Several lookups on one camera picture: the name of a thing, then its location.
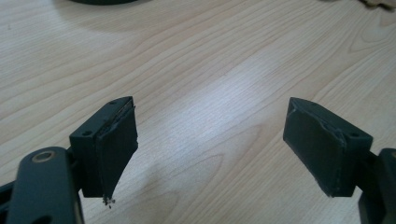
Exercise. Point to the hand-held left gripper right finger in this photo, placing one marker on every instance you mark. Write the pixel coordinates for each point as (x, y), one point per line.
(323, 149)

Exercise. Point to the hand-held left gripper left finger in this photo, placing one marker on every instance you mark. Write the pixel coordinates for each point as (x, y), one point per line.
(102, 152)

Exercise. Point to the dark round object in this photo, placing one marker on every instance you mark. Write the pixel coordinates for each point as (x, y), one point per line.
(102, 1)

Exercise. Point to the brown crumpled object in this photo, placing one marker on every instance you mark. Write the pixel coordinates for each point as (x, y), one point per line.
(378, 3)

